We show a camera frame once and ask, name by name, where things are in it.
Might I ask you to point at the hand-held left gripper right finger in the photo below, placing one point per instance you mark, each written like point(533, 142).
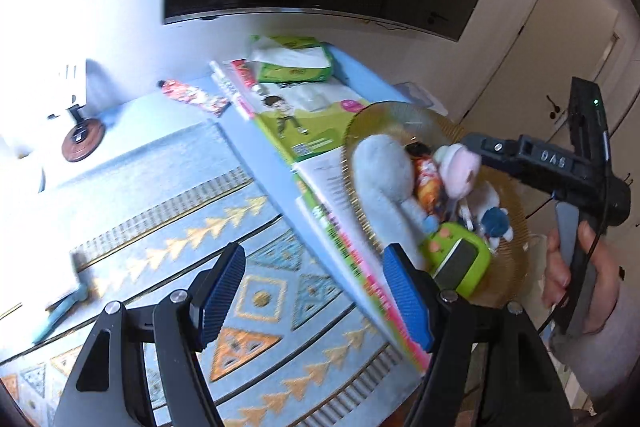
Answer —
point(407, 302)

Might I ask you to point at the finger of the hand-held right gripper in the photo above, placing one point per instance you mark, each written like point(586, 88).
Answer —
point(492, 152)

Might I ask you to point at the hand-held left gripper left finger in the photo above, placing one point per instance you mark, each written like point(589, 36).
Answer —
point(220, 292)

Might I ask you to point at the white plush toy blue ball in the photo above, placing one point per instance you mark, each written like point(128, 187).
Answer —
point(495, 219)

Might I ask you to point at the lime green toy game console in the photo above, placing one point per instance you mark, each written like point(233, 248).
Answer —
point(440, 242)

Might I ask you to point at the amber glass bowl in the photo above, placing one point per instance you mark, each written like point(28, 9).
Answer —
point(395, 117)

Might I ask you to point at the blue plush toy with cap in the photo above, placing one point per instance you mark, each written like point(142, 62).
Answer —
point(385, 177)

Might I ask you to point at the person's right forearm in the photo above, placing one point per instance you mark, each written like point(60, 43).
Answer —
point(600, 367)

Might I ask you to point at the person's right hand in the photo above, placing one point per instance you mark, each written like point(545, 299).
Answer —
point(605, 277)

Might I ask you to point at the pink spine workbook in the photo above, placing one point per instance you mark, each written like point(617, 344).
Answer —
point(377, 287)

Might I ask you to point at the blue patterned mat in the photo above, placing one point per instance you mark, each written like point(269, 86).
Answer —
point(280, 287)

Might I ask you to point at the green spine workbook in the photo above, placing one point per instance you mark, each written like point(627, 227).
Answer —
point(350, 257)

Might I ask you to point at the white cabinet door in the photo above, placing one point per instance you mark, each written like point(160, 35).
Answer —
point(550, 32)

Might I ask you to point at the teal plastic item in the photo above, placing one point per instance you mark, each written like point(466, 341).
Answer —
point(65, 304)

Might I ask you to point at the green cartoon cover book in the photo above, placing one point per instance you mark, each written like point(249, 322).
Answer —
point(300, 132)

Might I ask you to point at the pink-edged book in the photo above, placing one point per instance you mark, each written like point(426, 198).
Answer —
point(245, 97)

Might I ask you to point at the red candy wrapper packet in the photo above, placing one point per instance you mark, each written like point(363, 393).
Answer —
point(192, 94)

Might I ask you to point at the metal phone stand wooden base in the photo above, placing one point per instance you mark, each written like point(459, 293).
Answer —
point(82, 141)

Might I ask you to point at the green tissue pack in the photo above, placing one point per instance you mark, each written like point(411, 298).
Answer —
point(300, 74)

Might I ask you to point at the white thin book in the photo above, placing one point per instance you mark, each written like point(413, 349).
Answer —
point(225, 84)

